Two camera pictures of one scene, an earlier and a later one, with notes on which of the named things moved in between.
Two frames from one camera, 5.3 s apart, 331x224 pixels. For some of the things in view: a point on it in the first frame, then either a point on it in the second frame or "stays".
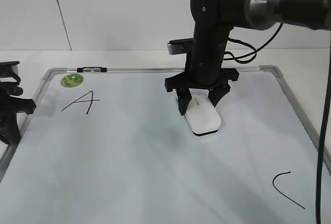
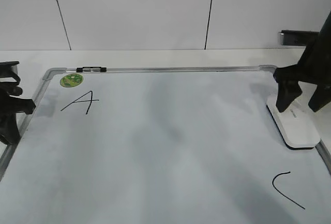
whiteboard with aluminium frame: (109, 146) stays
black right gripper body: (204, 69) -> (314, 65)
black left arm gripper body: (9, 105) stays
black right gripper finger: (184, 96) -> (287, 92)
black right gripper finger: (216, 93) -> (320, 97)
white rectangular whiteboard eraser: (201, 114) -> (298, 124)
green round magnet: (72, 80) stays
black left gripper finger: (10, 132) stays
